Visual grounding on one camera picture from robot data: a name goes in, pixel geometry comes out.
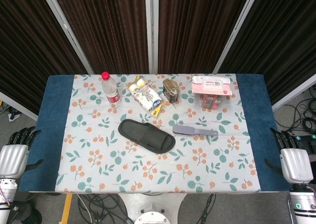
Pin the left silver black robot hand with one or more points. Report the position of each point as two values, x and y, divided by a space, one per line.
13 159

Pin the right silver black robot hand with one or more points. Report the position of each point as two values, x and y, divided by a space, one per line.
296 164

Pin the pink wet wipes pack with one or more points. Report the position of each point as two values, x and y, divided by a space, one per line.
212 85

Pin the clear box with red contents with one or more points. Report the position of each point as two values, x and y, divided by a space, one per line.
209 102

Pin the dark fabric partition panel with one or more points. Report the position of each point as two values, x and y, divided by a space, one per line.
22 48
103 28
284 43
197 28

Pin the blue table cover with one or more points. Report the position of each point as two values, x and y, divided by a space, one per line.
51 110

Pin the floral tablecloth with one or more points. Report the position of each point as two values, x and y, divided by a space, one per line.
138 169

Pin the black device with teal lights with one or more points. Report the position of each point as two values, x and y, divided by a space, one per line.
307 142

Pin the clear red-capped water bottle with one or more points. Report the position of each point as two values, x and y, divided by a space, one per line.
111 90

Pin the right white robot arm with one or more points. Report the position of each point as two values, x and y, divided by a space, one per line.
302 204

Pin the black slipper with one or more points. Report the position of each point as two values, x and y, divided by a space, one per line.
145 135

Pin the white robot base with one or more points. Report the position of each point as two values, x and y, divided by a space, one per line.
150 214

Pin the gold rectangular tin can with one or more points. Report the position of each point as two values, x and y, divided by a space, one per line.
170 90

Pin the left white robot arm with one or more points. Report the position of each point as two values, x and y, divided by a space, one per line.
7 196

